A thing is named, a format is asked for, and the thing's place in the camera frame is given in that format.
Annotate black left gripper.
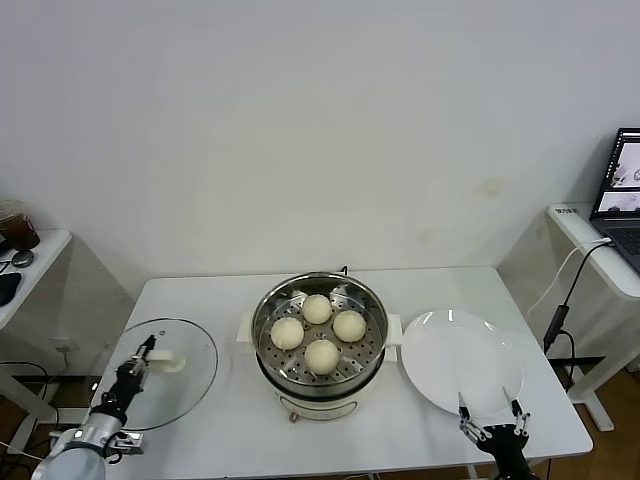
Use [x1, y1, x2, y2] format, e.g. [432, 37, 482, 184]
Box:
[101, 336, 157, 414]

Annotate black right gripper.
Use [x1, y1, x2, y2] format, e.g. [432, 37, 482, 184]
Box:
[457, 385, 532, 480]

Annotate glass lid with white handle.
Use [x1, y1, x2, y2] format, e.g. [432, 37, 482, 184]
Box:
[92, 317, 220, 432]

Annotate white steamed baozi bun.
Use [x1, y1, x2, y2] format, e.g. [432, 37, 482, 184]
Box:
[303, 338, 341, 376]
[301, 293, 334, 325]
[269, 316, 305, 350]
[332, 309, 366, 344]

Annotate steel perforated steamer basket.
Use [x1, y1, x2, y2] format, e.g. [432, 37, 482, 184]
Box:
[251, 272, 390, 396]

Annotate white round plate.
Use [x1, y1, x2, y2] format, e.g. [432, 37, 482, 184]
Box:
[400, 309, 526, 419]

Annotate white side desk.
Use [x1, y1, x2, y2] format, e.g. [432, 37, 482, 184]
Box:
[0, 228, 75, 454]

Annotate black computer mouse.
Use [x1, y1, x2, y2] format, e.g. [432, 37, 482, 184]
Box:
[0, 272, 24, 307]

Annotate white electric cooking pot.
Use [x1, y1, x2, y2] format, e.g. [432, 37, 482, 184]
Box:
[235, 312, 404, 425]

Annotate plastic iced coffee cup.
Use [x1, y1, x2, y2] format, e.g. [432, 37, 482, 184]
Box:
[0, 199, 42, 251]

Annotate dark grey open laptop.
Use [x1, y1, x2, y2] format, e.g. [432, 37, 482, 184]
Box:
[589, 127, 640, 274]

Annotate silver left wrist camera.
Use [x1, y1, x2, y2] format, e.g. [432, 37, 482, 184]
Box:
[102, 430, 147, 459]

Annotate black cable with adapter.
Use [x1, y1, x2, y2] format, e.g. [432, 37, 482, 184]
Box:
[543, 242, 614, 394]

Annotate black floor cable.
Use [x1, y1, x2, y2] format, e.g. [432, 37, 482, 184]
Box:
[0, 360, 69, 451]

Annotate white charging cable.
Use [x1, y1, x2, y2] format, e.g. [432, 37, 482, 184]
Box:
[527, 238, 612, 316]

